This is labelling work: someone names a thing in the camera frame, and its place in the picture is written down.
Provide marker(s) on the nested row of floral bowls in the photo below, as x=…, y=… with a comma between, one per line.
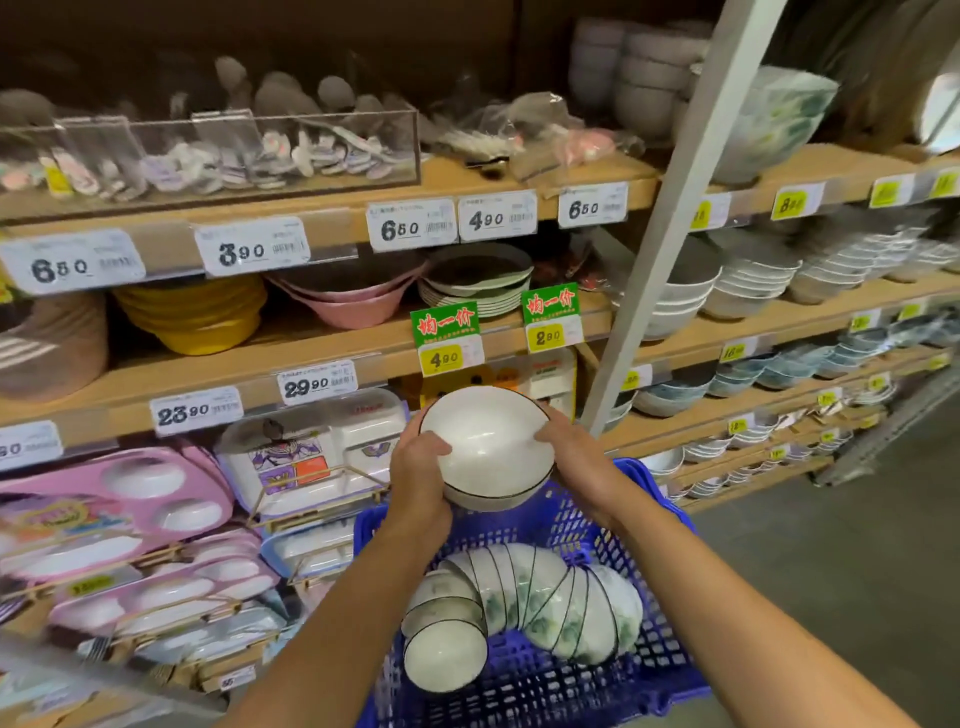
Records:
x=525, y=592

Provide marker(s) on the yellow price tag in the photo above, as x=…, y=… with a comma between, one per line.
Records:
x=945, y=184
x=630, y=380
x=739, y=426
x=789, y=204
x=731, y=351
x=885, y=193
x=701, y=215
x=861, y=322

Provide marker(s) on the person's left forearm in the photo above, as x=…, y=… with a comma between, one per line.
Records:
x=337, y=637

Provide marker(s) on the person's left hand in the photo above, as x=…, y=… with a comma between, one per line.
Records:
x=420, y=495

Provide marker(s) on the clear box of spoons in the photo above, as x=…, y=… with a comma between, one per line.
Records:
x=225, y=150

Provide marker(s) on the stack of pale green plates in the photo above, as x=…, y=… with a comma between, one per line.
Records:
x=480, y=270

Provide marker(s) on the blue shopping basket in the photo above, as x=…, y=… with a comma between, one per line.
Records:
x=525, y=682

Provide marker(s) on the green sign price tag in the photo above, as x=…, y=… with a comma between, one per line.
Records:
x=441, y=360
x=545, y=337

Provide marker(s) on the medium floral bowls stack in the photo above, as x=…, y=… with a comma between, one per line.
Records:
x=645, y=112

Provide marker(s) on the person's right hand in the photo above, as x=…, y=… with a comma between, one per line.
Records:
x=581, y=472

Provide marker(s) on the stack of large white bowls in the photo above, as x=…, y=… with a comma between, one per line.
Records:
x=682, y=300

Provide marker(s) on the bundle of pink ceramic spoons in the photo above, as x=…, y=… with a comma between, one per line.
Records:
x=592, y=142

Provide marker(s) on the white divided kids plate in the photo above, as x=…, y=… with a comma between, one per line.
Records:
x=337, y=435

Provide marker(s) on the white price tag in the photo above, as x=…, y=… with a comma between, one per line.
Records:
x=411, y=226
x=191, y=412
x=315, y=385
x=251, y=247
x=497, y=217
x=592, y=206
x=71, y=262
x=26, y=448

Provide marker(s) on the row of blue grey bowls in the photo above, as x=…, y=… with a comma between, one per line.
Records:
x=787, y=367

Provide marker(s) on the pink divided kids plate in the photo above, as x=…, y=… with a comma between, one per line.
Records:
x=187, y=585
x=75, y=517

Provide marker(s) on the person's right forearm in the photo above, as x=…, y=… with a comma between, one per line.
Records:
x=750, y=622

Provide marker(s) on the blue divided kids plate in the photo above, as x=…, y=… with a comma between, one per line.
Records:
x=315, y=547
x=217, y=637

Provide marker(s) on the yellow bear divided plate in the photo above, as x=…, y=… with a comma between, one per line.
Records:
x=547, y=375

